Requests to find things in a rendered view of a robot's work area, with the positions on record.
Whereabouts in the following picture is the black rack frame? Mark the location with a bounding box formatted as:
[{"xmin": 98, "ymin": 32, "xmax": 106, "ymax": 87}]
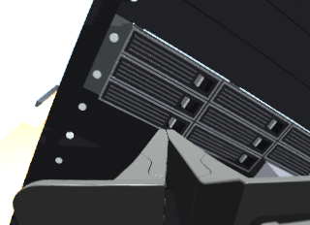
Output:
[{"xmin": 21, "ymin": 0, "xmax": 310, "ymax": 188}]

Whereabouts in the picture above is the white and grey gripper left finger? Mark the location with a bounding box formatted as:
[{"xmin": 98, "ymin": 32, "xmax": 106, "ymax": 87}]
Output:
[{"xmin": 13, "ymin": 130, "xmax": 169, "ymax": 225}]

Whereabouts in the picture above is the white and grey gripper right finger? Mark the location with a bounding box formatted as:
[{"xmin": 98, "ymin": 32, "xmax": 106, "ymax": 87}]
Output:
[{"xmin": 166, "ymin": 130, "xmax": 310, "ymax": 225}]

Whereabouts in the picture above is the tan wooden board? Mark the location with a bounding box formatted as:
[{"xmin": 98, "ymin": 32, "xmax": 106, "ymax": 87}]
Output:
[{"xmin": 0, "ymin": 92, "xmax": 56, "ymax": 225}]

